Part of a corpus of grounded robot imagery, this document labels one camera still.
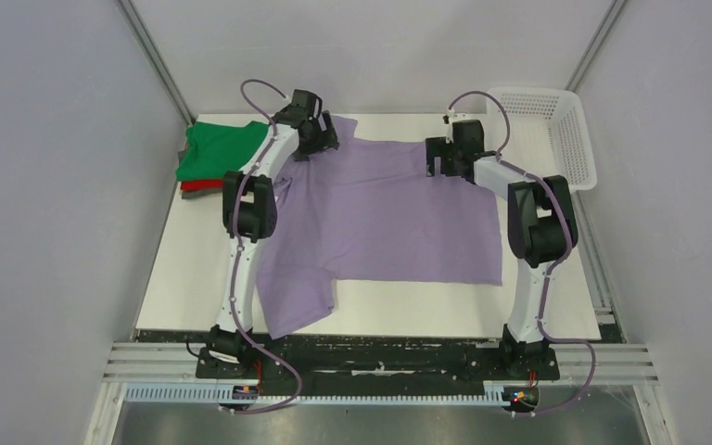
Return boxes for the purple t shirt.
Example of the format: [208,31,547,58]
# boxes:
[257,117,502,338]

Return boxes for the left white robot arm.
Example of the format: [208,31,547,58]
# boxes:
[206,89,339,378]

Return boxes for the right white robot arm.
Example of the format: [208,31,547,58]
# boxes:
[426,119,578,378]

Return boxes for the white plastic basket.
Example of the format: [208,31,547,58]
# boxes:
[482,86,597,192]

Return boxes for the green folded t shirt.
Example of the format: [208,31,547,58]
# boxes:
[175,121,269,182]

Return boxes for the grey folded t shirt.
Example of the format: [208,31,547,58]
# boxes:
[181,188,222,200]

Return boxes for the red folded t shirt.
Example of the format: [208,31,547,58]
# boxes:
[180,179,223,192]

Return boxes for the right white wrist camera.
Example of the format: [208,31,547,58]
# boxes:
[443,108,472,125]

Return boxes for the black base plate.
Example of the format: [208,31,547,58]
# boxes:
[134,330,563,400]

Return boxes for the white cable duct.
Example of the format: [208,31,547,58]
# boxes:
[123,383,524,408]

